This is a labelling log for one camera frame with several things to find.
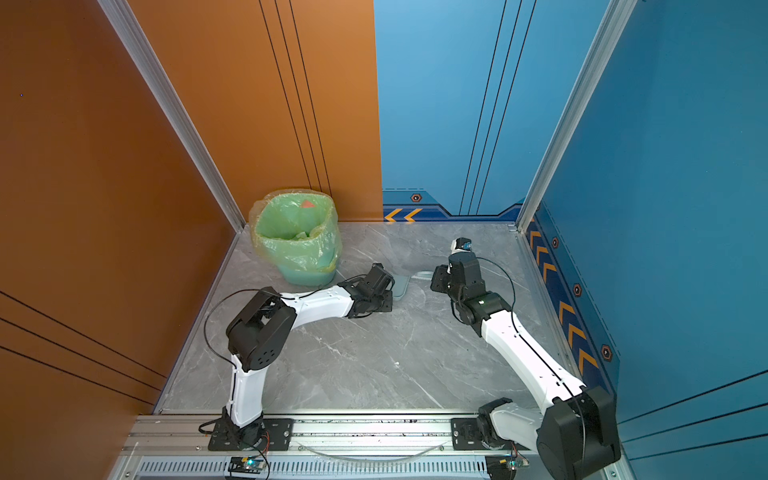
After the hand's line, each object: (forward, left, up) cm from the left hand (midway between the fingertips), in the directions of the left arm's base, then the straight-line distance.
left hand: (391, 298), depth 97 cm
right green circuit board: (-44, -27, -3) cm, 52 cm away
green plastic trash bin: (+22, +34, +7) cm, 41 cm away
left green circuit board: (-44, +34, -3) cm, 56 cm away
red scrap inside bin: (+23, +28, +20) cm, 41 cm away
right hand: (-1, -12, +18) cm, 22 cm away
